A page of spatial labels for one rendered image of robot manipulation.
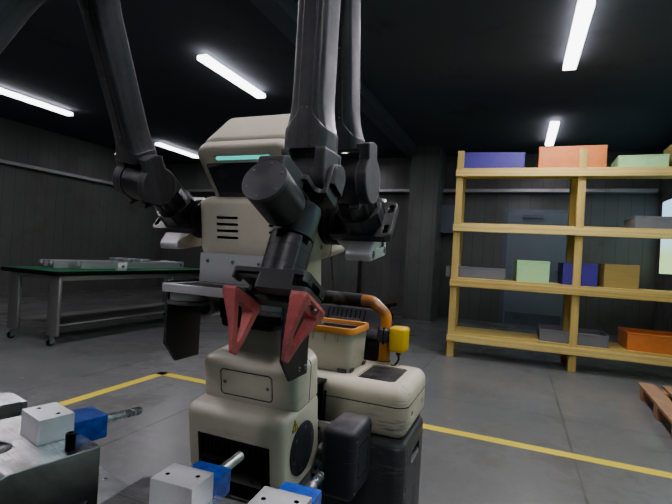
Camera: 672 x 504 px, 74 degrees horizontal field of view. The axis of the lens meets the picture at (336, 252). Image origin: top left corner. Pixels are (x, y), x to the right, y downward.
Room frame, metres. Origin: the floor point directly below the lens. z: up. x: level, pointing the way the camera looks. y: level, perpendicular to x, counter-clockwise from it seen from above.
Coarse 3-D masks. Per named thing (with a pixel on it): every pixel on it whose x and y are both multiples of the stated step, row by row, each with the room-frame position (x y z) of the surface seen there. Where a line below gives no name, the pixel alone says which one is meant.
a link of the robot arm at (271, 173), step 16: (272, 160) 0.52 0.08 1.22; (288, 160) 0.52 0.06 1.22; (256, 176) 0.51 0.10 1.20; (272, 176) 0.50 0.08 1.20; (288, 176) 0.50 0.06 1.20; (304, 176) 0.55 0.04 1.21; (336, 176) 0.58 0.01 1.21; (256, 192) 0.50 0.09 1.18; (272, 192) 0.49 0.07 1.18; (288, 192) 0.50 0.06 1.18; (320, 192) 0.58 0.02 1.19; (336, 192) 0.60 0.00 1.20; (256, 208) 0.52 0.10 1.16; (272, 208) 0.51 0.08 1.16; (288, 208) 0.52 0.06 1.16; (272, 224) 0.54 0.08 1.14
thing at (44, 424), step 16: (32, 416) 0.49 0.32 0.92; (48, 416) 0.49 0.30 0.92; (64, 416) 0.49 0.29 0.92; (80, 416) 0.52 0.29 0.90; (96, 416) 0.53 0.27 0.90; (112, 416) 0.56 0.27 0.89; (128, 416) 0.58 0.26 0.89; (32, 432) 0.48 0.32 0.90; (48, 432) 0.48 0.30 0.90; (64, 432) 0.49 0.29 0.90; (80, 432) 0.51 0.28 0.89; (96, 432) 0.53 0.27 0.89
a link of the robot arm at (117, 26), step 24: (96, 0) 0.72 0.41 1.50; (96, 24) 0.74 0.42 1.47; (120, 24) 0.76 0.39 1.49; (96, 48) 0.76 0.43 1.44; (120, 48) 0.77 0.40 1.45; (120, 72) 0.78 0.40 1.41; (120, 96) 0.79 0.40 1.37; (120, 120) 0.81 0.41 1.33; (144, 120) 0.84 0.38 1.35; (120, 144) 0.84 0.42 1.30; (144, 144) 0.85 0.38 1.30; (120, 168) 0.88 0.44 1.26; (144, 168) 0.84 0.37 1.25; (120, 192) 0.90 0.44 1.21; (144, 192) 0.85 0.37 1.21; (168, 192) 0.89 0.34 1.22
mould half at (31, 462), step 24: (0, 432) 0.50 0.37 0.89; (0, 456) 0.45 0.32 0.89; (24, 456) 0.45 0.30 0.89; (48, 456) 0.45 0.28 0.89; (72, 456) 0.46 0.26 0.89; (96, 456) 0.48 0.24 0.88; (0, 480) 0.41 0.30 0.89; (24, 480) 0.43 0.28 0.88; (48, 480) 0.44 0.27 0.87; (72, 480) 0.46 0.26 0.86; (96, 480) 0.48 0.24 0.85
